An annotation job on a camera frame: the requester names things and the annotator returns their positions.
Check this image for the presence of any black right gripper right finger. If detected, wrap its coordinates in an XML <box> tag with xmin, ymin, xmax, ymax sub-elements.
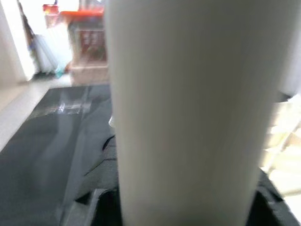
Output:
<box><xmin>244</xmin><ymin>168</ymin><xmax>301</xmax><ymax>226</ymax></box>

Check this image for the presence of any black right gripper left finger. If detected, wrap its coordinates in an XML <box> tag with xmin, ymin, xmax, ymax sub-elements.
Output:
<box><xmin>74</xmin><ymin>135</ymin><xmax>124</xmax><ymax>226</ymax></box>

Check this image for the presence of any white plastic table top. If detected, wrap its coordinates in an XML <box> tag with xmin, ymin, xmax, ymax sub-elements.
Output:
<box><xmin>108</xmin><ymin>94</ymin><xmax>301</xmax><ymax>221</ymax></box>

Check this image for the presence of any white plastic table leg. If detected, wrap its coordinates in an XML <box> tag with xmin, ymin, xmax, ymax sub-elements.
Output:
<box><xmin>104</xmin><ymin>0</ymin><xmax>301</xmax><ymax>226</ymax></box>

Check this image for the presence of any black plastic table cover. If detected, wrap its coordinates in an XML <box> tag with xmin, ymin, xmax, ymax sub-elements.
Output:
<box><xmin>0</xmin><ymin>83</ymin><xmax>118</xmax><ymax>226</ymax></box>

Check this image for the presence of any storage box with orange lid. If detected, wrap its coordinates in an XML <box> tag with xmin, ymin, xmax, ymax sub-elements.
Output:
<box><xmin>60</xmin><ymin>9</ymin><xmax>109</xmax><ymax>65</ymax></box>

